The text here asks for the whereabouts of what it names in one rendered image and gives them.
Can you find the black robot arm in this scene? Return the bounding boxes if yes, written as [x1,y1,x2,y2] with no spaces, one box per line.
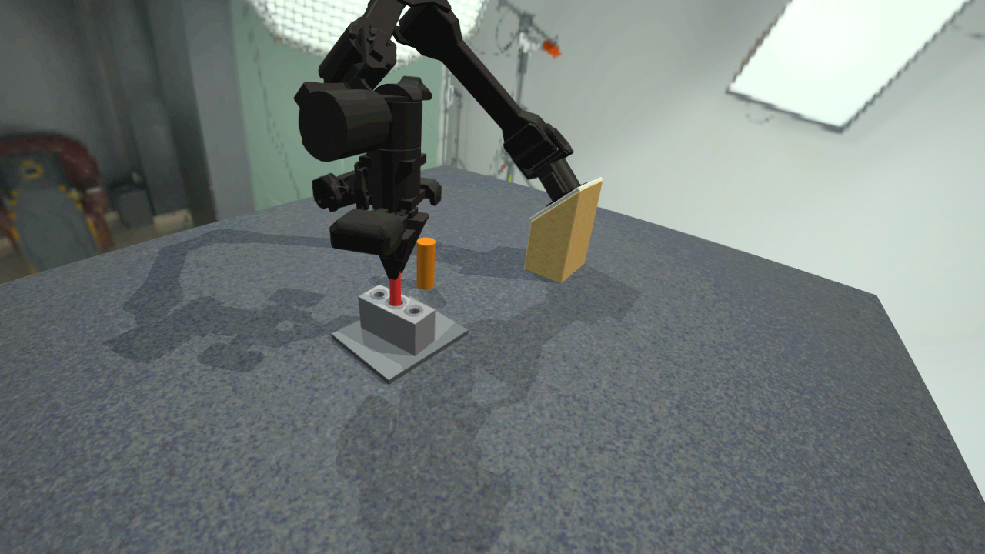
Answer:
[294,0,581,212]

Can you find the red peg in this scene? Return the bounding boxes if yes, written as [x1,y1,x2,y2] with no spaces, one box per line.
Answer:
[389,271,401,306]

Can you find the orange cylinder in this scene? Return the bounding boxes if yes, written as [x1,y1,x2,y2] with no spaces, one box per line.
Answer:
[417,238,436,290]

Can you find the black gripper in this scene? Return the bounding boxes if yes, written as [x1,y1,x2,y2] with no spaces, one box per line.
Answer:
[329,147,442,280]

